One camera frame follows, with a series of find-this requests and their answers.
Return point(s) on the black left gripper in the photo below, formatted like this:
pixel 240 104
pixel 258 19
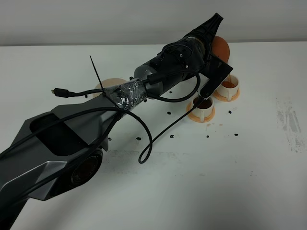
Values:
pixel 202 38

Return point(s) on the brown clay teapot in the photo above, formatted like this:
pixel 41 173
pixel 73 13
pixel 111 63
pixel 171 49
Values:
pixel 221 49

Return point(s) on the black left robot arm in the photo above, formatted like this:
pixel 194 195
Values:
pixel 60 150

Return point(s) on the beige round teapot coaster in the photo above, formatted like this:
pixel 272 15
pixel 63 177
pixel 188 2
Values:
pixel 109 83

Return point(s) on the far white teacup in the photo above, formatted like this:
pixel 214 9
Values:
pixel 228 87

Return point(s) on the white teacup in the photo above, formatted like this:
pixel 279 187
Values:
pixel 228 87
pixel 206 103

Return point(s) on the far orange saucer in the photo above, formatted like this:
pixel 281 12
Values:
pixel 224 99

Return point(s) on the near white teacup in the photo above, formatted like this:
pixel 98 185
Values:
pixel 206 103

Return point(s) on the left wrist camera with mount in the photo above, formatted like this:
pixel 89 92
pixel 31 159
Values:
pixel 216 72

